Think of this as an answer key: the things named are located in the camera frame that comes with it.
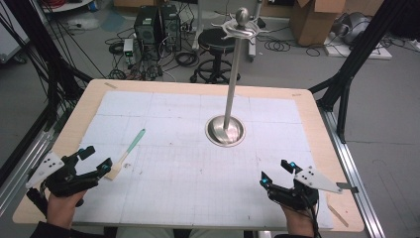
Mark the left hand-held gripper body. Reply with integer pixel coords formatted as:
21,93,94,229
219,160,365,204
25,151,101,199

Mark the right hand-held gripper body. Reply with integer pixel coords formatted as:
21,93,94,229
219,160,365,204
266,165,344,211

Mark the green handled spatula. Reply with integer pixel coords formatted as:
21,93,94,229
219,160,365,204
104,128,147,181

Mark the metal utensil stand with hooks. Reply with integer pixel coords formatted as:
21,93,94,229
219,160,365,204
204,7,272,149

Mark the person's left hand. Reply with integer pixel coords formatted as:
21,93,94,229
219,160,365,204
46,189,89,231

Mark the person's right hand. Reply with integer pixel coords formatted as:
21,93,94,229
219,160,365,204
280,202,317,238

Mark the thin wooden stick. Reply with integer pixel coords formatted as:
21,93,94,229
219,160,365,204
326,202,350,229

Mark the white grid paper mat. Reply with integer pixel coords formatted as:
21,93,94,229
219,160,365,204
72,90,335,231

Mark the small grey power supply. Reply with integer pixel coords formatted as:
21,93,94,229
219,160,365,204
122,38,135,64

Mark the white flat board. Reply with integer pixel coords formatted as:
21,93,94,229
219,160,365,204
322,32,394,61

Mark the black computer tower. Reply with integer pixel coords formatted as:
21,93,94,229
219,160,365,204
133,5,163,54
159,4,183,53

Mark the black round stool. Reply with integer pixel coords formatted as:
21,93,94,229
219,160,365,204
189,27,242,85

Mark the cardboard box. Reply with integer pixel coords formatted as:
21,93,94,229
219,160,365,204
289,0,348,48

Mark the grey rounded device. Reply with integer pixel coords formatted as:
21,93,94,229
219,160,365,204
332,12,372,47

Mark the aluminium rail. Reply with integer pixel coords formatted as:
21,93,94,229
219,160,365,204
0,128,55,217
318,107,386,238

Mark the grey metal bracket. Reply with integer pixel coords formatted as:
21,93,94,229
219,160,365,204
336,181,360,194

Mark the black metal frame post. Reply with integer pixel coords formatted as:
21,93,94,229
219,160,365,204
308,0,420,145
3,0,94,132

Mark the coiled black floor cable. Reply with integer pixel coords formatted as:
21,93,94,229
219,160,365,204
263,38,292,54
173,51,200,68

